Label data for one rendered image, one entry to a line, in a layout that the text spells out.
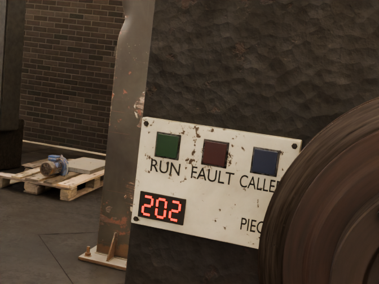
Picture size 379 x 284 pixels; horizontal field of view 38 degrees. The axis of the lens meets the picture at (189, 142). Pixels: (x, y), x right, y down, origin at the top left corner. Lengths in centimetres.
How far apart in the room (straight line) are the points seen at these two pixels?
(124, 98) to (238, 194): 271
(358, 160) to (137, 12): 293
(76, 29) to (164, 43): 687
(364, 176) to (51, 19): 743
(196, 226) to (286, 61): 30
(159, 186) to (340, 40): 36
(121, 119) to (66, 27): 441
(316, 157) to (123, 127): 289
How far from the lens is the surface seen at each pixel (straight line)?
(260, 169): 85
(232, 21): 88
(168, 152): 88
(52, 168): 524
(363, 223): 63
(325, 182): 69
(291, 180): 71
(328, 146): 71
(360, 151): 69
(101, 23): 760
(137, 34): 351
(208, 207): 88
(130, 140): 353
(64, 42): 784
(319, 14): 86
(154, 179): 90
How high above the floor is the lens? 133
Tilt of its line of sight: 8 degrees down
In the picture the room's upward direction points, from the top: 7 degrees clockwise
